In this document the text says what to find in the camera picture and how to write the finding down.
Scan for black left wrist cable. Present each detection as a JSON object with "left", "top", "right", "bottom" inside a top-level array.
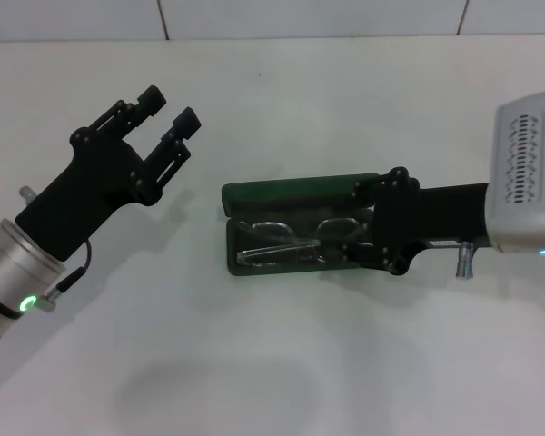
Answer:
[{"left": 35, "top": 239, "right": 94, "bottom": 313}]

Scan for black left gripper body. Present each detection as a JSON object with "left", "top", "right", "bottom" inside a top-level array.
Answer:
[{"left": 15, "top": 126, "right": 164, "bottom": 263}]

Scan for clear white glasses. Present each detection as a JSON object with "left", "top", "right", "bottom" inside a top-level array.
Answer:
[{"left": 235, "top": 216, "right": 369, "bottom": 269}]

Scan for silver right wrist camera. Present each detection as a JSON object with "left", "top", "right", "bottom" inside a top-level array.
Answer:
[{"left": 484, "top": 88, "right": 545, "bottom": 256}]

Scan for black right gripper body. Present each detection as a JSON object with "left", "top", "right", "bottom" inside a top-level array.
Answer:
[{"left": 372, "top": 166, "right": 491, "bottom": 277}]

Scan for green glasses case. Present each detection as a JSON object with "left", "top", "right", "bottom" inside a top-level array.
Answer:
[{"left": 221, "top": 172, "right": 382, "bottom": 277}]

